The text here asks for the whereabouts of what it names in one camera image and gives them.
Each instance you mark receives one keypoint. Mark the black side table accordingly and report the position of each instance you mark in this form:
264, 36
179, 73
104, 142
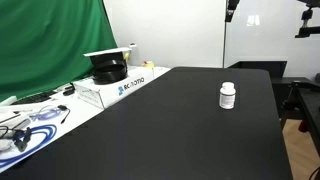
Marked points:
303, 103

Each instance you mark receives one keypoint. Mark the white Robotiq cardboard box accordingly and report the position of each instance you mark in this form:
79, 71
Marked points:
103, 96

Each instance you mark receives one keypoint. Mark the black round plastic holder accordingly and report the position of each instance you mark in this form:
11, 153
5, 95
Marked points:
109, 68

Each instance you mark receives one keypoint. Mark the green backdrop curtain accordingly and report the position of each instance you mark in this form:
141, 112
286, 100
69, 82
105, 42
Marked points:
43, 43

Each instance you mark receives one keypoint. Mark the white pill bottle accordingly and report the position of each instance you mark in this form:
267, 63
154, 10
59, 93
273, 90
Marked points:
227, 95

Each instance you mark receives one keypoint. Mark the black stand pole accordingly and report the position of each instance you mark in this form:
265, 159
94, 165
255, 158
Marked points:
231, 6

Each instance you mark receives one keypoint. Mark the white flat board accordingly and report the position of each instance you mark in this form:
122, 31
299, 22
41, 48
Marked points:
115, 50

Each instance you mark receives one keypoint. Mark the black keyboard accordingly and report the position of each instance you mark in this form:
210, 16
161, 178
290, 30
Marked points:
36, 98

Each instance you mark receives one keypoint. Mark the yellow and white small object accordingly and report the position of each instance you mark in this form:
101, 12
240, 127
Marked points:
148, 64

